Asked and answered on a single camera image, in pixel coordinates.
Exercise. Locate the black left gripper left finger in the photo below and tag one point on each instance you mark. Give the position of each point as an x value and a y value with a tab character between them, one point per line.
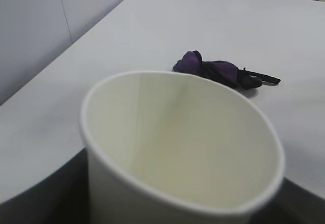
50	203

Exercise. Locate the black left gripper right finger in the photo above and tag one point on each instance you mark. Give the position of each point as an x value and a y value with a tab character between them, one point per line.
299	208

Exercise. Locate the white paper cup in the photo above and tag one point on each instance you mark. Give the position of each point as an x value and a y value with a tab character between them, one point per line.
177	145

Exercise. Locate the purple and black cloth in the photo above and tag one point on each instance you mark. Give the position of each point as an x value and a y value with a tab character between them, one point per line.
193	64

